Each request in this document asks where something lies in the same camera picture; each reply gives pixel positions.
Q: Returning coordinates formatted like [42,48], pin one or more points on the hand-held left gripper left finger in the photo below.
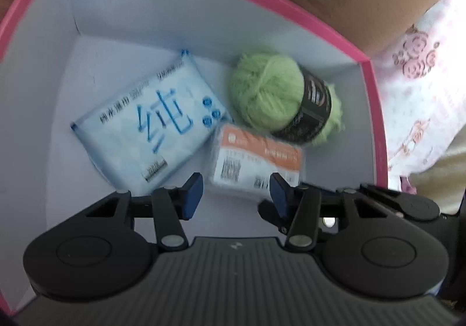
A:
[192,198]

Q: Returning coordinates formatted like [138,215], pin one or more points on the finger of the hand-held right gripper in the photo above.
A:
[267,213]

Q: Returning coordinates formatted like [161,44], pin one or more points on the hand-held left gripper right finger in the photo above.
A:
[278,198]

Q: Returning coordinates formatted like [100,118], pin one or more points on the clear case with orange label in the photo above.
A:
[255,162]

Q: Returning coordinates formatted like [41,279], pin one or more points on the blue wet wipes pack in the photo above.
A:
[164,122]

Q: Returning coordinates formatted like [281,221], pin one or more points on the green yarn ball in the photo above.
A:
[265,93]

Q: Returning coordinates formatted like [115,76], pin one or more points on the pink cardboard box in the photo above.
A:
[109,2]

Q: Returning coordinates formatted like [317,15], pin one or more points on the pink floral checkered pillow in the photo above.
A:
[429,93]

